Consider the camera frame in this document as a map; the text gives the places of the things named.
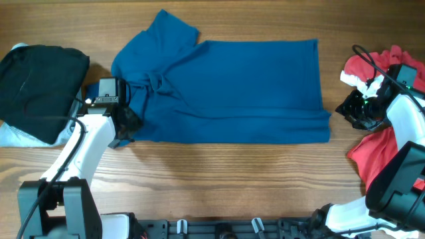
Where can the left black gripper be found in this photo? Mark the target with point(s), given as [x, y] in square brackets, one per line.
[127, 123]

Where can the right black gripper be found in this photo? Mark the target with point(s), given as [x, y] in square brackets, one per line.
[352, 109]

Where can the blue polo shirt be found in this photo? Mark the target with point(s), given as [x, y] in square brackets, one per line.
[186, 91]

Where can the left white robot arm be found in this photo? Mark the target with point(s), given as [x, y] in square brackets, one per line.
[60, 204]

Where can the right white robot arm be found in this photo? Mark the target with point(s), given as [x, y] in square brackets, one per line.
[391, 204]

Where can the red and white jersey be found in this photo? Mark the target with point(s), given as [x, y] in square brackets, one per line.
[365, 72]

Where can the black folded garment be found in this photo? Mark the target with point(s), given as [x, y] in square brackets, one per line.
[41, 88]

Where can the light grey folded garment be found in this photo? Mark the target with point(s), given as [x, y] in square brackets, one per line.
[13, 137]

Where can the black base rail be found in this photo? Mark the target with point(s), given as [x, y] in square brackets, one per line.
[282, 228]

